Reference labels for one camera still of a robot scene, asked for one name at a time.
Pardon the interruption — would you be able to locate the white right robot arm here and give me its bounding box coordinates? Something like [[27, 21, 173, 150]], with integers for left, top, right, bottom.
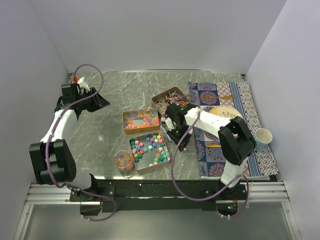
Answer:
[[165, 103, 257, 200]]

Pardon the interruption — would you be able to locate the gold fork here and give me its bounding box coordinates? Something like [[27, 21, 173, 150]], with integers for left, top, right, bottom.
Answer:
[[201, 95, 235, 100]]

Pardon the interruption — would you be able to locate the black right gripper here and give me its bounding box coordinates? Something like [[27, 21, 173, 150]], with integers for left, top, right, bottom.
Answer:
[[166, 124, 192, 152]]

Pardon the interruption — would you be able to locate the gold tin of gummy candies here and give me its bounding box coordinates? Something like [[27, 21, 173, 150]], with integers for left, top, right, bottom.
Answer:
[[122, 108, 160, 134]]

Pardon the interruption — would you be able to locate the clear glass jar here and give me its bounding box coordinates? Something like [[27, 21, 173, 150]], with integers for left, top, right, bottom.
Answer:
[[114, 150, 135, 179]]

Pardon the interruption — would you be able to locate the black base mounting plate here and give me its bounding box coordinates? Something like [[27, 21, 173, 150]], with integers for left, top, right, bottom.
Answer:
[[69, 179, 247, 216]]

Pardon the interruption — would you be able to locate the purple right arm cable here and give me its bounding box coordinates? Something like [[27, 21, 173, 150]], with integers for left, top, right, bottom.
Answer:
[[171, 94, 250, 219]]

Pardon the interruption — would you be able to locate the light blue mug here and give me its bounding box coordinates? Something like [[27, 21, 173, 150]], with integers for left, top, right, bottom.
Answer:
[[254, 128, 273, 150]]

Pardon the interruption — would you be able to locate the pink tin of star candies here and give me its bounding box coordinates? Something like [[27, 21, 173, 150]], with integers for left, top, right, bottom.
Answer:
[[129, 131, 171, 175]]

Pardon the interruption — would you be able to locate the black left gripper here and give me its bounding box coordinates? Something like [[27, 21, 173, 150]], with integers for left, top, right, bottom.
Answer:
[[76, 87, 110, 113]]

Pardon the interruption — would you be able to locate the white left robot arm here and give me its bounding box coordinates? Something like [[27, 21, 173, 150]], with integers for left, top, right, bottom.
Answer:
[[29, 83, 110, 201]]

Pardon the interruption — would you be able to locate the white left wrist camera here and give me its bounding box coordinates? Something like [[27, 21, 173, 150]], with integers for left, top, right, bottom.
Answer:
[[77, 76, 90, 91]]

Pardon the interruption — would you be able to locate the aluminium frame rail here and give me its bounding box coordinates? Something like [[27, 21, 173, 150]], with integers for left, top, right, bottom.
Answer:
[[14, 182, 302, 240]]

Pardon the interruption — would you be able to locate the cream and orange plate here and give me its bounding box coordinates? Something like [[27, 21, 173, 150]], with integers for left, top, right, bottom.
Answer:
[[209, 105, 243, 119]]

